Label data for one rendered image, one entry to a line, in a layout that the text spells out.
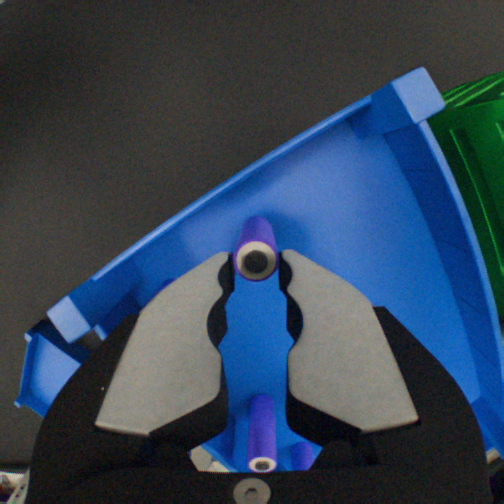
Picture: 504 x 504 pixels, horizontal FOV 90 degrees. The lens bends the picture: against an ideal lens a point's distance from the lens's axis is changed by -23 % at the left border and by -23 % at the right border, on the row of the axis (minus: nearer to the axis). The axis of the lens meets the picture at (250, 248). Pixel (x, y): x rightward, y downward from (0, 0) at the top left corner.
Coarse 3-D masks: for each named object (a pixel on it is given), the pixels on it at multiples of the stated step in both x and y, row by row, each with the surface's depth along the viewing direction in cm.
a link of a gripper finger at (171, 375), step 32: (224, 256) 12; (192, 288) 10; (224, 288) 11; (160, 320) 9; (192, 320) 9; (224, 320) 10; (128, 352) 8; (160, 352) 8; (192, 352) 8; (128, 384) 7; (160, 384) 7; (192, 384) 7; (224, 384) 7; (128, 416) 6; (160, 416) 6; (192, 416) 6; (224, 416) 7; (192, 448) 7
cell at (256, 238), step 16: (256, 224) 16; (240, 240) 13; (256, 240) 13; (272, 240) 14; (240, 256) 13; (256, 256) 12; (272, 256) 13; (240, 272) 13; (256, 272) 13; (272, 272) 13
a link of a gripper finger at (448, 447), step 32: (384, 320) 8; (416, 352) 7; (416, 384) 6; (448, 384) 6; (448, 416) 5; (384, 448) 5; (416, 448) 5; (448, 448) 5; (480, 448) 4; (448, 480) 4; (480, 480) 4
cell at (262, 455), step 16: (256, 400) 22; (272, 400) 22; (256, 416) 20; (272, 416) 20; (256, 432) 18; (272, 432) 19; (256, 448) 17; (272, 448) 17; (256, 464) 16; (272, 464) 17
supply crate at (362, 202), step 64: (320, 128) 13; (384, 128) 14; (256, 192) 19; (320, 192) 19; (384, 192) 19; (448, 192) 14; (128, 256) 15; (192, 256) 20; (320, 256) 20; (384, 256) 20; (448, 256) 18; (64, 320) 13; (256, 320) 21; (448, 320) 21; (256, 384) 22; (320, 448) 24
